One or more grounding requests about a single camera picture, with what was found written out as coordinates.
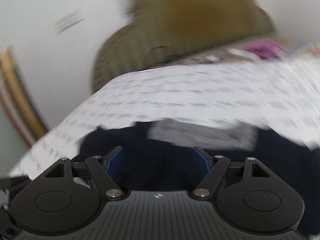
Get khaki knitted blanket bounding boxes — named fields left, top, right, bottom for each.
left=91, top=0, right=275, bottom=93

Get grey small garment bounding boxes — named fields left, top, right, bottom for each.
left=147, top=119, right=257, bottom=152

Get dark navy cloth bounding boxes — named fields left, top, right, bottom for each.
left=71, top=120, right=320, bottom=228

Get white printed bed sheet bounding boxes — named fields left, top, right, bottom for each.
left=7, top=55, right=320, bottom=180

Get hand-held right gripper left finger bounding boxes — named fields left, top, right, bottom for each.
left=44, top=146, right=125, bottom=201

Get patterned cloth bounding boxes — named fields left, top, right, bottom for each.
left=150, top=44, right=265, bottom=68

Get purple cloth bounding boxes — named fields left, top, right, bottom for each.
left=246, top=39, right=288, bottom=59

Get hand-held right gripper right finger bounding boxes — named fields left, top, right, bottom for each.
left=192, top=146, right=273, bottom=201

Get wooden frame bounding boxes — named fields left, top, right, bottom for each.
left=0, top=46, right=49, bottom=147

